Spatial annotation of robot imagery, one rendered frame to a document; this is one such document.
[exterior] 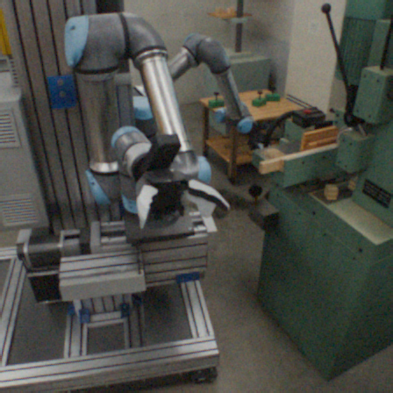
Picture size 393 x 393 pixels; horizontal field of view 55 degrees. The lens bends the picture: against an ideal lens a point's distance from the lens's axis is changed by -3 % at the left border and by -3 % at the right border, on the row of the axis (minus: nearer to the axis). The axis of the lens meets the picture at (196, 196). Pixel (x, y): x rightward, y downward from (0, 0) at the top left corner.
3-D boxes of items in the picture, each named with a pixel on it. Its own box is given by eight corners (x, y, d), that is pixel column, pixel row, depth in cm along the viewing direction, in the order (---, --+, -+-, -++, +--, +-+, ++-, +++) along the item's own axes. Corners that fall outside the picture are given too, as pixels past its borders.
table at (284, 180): (343, 129, 188) (345, 117, 185) (392, 155, 165) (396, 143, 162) (239, 153, 166) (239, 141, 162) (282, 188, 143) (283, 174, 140)
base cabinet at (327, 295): (318, 269, 226) (344, 162, 187) (396, 342, 183) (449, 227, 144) (254, 296, 209) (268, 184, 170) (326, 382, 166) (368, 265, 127)
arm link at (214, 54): (228, 36, 160) (258, 126, 192) (215, 32, 168) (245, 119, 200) (206, 50, 158) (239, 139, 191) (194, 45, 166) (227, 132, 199)
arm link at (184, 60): (117, 111, 164) (213, 31, 167) (107, 101, 175) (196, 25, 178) (133, 130, 172) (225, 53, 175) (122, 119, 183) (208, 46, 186)
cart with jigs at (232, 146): (260, 143, 368) (267, 76, 332) (297, 170, 324) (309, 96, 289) (197, 156, 345) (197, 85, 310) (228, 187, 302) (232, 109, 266)
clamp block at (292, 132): (308, 132, 178) (310, 113, 173) (328, 143, 168) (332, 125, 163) (282, 138, 173) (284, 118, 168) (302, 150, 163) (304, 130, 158)
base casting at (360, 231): (344, 163, 186) (347, 146, 181) (449, 227, 143) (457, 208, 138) (269, 184, 170) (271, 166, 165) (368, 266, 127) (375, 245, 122)
